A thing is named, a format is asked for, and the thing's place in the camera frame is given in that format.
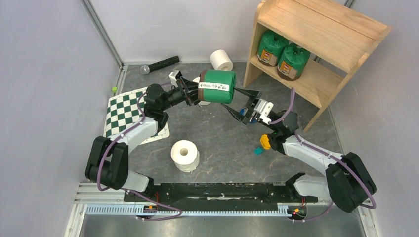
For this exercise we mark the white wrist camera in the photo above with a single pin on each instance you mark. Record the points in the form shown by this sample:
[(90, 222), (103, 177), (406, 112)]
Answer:
[(174, 76), (262, 110)]

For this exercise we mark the blue toy car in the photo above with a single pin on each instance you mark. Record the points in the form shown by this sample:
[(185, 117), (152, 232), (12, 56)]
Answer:
[(251, 119)]

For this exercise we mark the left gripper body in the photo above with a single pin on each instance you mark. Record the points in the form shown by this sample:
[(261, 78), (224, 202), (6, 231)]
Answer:
[(184, 91)]

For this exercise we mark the brown-topped green paper roll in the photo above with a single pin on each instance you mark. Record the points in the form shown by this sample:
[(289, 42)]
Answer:
[(216, 86)]

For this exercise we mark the white roll near wall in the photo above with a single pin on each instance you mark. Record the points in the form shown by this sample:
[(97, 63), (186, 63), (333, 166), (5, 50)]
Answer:
[(221, 61)]

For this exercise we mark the white roll front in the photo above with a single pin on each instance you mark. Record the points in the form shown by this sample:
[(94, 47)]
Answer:
[(185, 155)]

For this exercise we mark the black microphone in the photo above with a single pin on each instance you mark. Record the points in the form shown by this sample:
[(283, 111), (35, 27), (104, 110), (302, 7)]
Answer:
[(146, 69)]

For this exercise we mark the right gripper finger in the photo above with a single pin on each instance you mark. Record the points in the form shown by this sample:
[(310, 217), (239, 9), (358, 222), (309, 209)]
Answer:
[(235, 114), (253, 95)]

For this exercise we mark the wooden two-tier shelf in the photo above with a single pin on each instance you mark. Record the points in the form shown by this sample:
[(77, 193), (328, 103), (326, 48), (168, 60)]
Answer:
[(339, 35)]

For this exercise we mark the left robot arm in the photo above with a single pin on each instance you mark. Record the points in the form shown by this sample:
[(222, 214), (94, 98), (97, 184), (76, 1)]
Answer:
[(108, 163)]

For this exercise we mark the green white chess mat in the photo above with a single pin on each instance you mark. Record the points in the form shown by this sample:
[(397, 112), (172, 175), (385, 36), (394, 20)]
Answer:
[(122, 111)]

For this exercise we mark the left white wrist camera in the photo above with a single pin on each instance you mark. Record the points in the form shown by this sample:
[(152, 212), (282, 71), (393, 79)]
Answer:
[(174, 76)]

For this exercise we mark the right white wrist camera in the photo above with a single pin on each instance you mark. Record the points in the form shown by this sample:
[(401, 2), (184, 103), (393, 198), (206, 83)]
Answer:
[(262, 110)]

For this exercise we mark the yellow toy block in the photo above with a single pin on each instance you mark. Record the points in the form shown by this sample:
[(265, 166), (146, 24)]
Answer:
[(264, 141)]

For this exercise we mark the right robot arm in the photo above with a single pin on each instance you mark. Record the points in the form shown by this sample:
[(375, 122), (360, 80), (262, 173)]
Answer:
[(346, 181)]

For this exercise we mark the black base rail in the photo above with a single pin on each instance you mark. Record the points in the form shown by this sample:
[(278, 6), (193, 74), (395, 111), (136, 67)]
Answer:
[(225, 196)]

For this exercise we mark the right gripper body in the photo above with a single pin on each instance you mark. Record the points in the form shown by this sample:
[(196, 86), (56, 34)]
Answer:
[(250, 111)]

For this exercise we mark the teal toy cube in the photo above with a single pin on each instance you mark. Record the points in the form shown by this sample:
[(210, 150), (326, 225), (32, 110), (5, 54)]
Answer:
[(259, 150)]

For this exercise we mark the white roll centre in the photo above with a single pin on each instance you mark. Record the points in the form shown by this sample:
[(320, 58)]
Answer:
[(202, 103)]

